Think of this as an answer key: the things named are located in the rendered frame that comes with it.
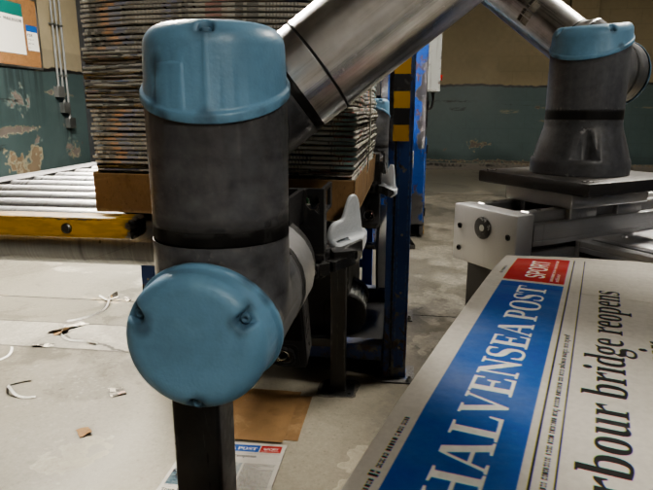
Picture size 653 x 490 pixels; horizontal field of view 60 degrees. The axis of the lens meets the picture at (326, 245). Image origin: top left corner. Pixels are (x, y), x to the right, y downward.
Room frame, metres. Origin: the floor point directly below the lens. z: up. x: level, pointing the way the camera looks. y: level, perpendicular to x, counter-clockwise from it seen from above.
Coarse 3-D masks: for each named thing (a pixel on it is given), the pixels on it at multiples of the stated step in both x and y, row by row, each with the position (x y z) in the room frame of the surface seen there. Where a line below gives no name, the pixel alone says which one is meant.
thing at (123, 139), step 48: (96, 0) 0.62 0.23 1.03; (144, 0) 0.61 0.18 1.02; (192, 0) 0.60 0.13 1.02; (240, 0) 0.60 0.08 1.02; (288, 0) 0.59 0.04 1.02; (96, 48) 0.62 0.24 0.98; (96, 96) 0.61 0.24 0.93; (96, 144) 0.61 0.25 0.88; (144, 144) 0.60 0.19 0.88; (336, 144) 0.58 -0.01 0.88
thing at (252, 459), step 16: (240, 448) 1.39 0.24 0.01; (256, 448) 1.39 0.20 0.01; (272, 448) 1.39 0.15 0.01; (240, 464) 1.32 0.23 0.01; (256, 464) 1.32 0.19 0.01; (272, 464) 1.32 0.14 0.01; (176, 480) 1.25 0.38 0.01; (240, 480) 1.25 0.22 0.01; (256, 480) 1.25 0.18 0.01; (272, 480) 1.25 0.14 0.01
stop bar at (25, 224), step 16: (0, 224) 0.53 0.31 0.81; (16, 224) 0.52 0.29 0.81; (32, 224) 0.52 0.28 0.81; (48, 224) 0.52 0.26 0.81; (64, 224) 0.51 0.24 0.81; (80, 224) 0.51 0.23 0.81; (96, 224) 0.51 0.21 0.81; (112, 224) 0.51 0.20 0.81; (128, 224) 0.51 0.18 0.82; (144, 224) 0.53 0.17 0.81
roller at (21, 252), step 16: (0, 240) 0.60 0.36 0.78; (16, 240) 0.60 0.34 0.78; (32, 240) 0.60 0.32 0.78; (48, 240) 0.60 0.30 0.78; (64, 240) 0.59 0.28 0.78; (80, 240) 0.59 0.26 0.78; (96, 240) 0.59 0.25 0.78; (112, 240) 0.59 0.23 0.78; (128, 240) 0.58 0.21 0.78; (144, 240) 0.58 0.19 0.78; (0, 256) 0.61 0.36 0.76; (16, 256) 0.61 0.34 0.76; (32, 256) 0.60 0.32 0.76; (48, 256) 0.60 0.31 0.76; (64, 256) 0.60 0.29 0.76; (80, 256) 0.59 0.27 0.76; (96, 256) 0.59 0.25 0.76; (112, 256) 0.59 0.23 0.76; (128, 256) 0.58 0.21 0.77; (144, 256) 0.58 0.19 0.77
